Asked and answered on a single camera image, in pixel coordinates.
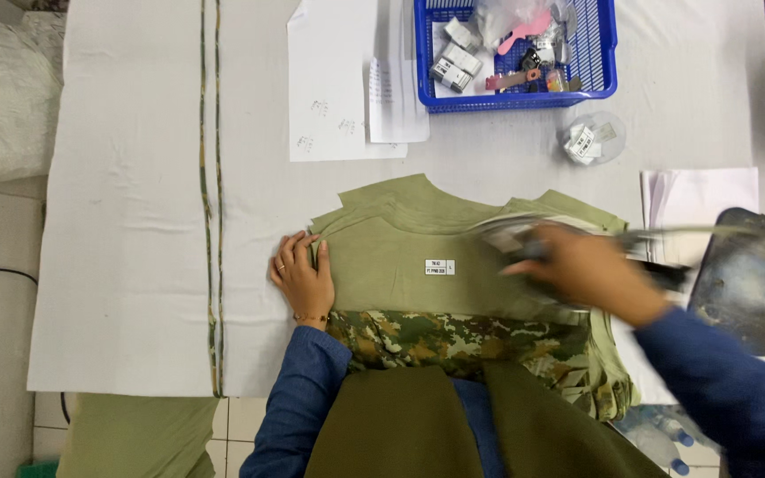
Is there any camouflage fabric piece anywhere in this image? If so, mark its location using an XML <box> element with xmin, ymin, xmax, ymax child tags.
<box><xmin>325</xmin><ymin>308</ymin><xmax>637</xmax><ymax>423</ymax></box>

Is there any long camouflage fabric strip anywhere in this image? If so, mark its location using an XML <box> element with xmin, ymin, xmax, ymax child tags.
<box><xmin>197</xmin><ymin>0</ymin><xmax>226</xmax><ymax>398</ymax></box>

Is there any iron power cord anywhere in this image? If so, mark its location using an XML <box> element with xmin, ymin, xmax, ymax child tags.
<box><xmin>622</xmin><ymin>224</ymin><xmax>765</xmax><ymax>243</ymax></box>

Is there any white woven sack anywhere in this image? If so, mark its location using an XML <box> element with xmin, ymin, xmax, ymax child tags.
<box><xmin>0</xmin><ymin>11</ymin><xmax>66</xmax><ymax>184</ymax></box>

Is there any stack of white paper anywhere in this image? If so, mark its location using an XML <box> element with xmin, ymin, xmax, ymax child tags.
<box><xmin>639</xmin><ymin>166</ymin><xmax>762</xmax><ymax>268</ymax></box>

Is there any narrow white paper sheet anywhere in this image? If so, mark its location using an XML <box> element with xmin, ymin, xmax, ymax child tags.
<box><xmin>363</xmin><ymin>0</ymin><xmax>432</xmax><ymax>145</ymax></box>

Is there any pink plastic comb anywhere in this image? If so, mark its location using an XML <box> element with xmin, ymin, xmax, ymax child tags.
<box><xmin>496</xmin><ymin>8</ymin><xmax>555</xmax><ymax>57</ymax></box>

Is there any person's left hand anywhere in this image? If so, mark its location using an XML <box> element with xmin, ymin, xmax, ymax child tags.
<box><xmin>269</xmin><ymin>230</ymin><xmax>336</xmax><ymax>320</ymax></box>

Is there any clear bottle with blue cap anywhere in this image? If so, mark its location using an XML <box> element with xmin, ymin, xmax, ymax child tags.
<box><xmin>622</xmin><ymin>404</ymin><xmax>697</xmax><ymax>450</ymax></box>
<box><xmin>614</xmin><ymin>425</ymin><xmax>693</xmax><ymax>478</ymax></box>

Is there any stack of olive garment pieces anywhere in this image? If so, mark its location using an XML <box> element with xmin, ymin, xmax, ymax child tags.
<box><xmin>307</xmin><ymin>173</ymin><xmax>630</xmax><ymax>328</ymax></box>

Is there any person's right hand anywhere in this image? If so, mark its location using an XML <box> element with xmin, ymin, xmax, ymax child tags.
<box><xmin>501</xmin><ymin>222</ymin><xmax>673</xmax><ymax>329</ymax></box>

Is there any blue plastic basket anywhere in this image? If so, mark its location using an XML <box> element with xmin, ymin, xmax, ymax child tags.
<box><xmin>412</xmin><ymin>0</ymin><xmax>620</xmax><ymax>114</ymax></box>

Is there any steam iron with black handle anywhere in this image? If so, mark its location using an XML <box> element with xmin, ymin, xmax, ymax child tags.
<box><xmin>472</xmin><ymin>215</ymin><xmax>693</xmax><ymax>297</ymax></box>

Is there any large white paper sheet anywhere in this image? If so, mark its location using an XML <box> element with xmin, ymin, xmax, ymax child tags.
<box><xmin>286</xmin><ymin>0</ymin><xmax>409</xmax><ymax>163</ymax></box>

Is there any clear tub of white labels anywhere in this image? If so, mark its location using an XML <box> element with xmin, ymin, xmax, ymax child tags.
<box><xmin>558</xmin><ymin>110</ymin><xmax>628</xmax><ymax>167</ymax></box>

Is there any grey metal iron rest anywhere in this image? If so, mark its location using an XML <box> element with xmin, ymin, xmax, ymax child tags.
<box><xmin>686</xmin><ymin>207</ymin><xmax>765</xmax><ymax>358</ymax></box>

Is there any clear crumpled plastic bag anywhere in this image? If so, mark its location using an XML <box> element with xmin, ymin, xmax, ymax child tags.
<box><xmin>473</xmin><ymin>0</ymin><xmax>557</xmax><ymax>49</ymax></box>

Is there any person's olive green scarf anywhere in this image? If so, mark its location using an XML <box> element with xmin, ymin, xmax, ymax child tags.
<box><xmin>303</xmin><ymin>361</ymin><xmax>670</xmax><ymax>478</ymax></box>

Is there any white table cloth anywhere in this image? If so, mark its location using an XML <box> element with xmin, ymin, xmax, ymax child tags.
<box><xmin>27</xmin><ymin>0</ymin><xmax>765</xmax><ymax>407</ymax></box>

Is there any white label bundle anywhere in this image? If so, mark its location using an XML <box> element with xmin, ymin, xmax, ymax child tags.
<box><xmin>441</xmin><ymin>42</ymin><xmax>484</xmax><ymax>78</ymax></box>
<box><xmin>429</xmin><ymin>58</ymin><xmax>474</xmax><ymax>94</ymax></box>
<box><xmin>443</xmin><ymin>17</ymin><xmax>481</xmax><ymax>53</ymax></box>

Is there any olive fabric pile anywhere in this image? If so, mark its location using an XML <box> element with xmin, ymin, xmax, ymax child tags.
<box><xmin>56</xmin><ymin>392</ymin><xmax>221</xmax><ymax>478</ymax></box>

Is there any pink handled cutter tool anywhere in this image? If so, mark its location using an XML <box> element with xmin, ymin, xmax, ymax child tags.
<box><xmin>485</xmin><ymin>68</ymin><xmax>543</xmax><ymax>93</ymax></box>

